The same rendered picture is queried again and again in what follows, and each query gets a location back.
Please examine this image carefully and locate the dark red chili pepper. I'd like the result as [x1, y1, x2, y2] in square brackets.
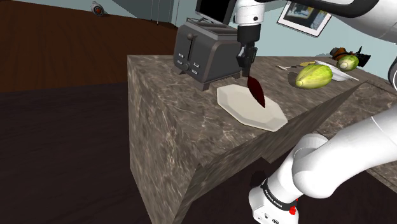
[246, 75, 267, 109]

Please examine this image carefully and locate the dark grey toaster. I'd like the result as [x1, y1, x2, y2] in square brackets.
[172, 18, 246, 92]

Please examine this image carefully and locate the white octagonal plate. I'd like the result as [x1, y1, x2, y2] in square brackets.
[216, 84, 288, 132]

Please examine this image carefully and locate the large yellow-green fruit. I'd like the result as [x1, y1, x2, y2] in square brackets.
[294, 63, 333, 90]

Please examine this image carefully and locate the black and orange tool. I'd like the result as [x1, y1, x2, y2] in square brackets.
[329, 45, 372, 67]

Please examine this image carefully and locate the white shallow dish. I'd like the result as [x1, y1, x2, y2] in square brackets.
[314, 59, 360, 82]

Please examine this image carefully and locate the small round green fruit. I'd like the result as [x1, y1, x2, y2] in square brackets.
[336, 55, 360, 72]

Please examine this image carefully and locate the grey round device orange centre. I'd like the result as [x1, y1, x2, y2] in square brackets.
[90, 1, 106, 17]

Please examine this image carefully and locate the black screen with pale frame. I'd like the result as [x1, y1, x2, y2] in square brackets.
[194, 0, 238, 25]

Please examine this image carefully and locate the white framed wall picture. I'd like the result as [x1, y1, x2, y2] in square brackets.
[276, 1, 333, 38]

